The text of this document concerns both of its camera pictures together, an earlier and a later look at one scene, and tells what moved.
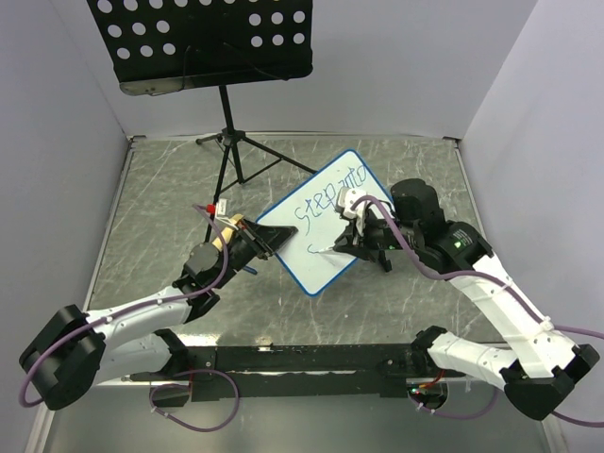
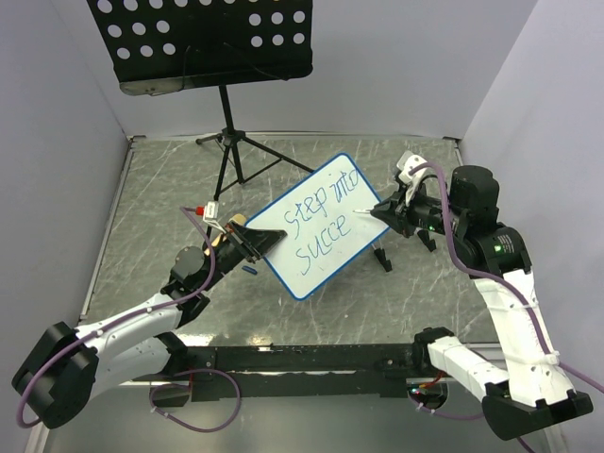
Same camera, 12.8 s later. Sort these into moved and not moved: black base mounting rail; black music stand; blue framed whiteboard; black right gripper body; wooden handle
Moved: black right gripper body; blue framed whiteboard
Not moved: black music stand; black base mounting rail; wooden handle
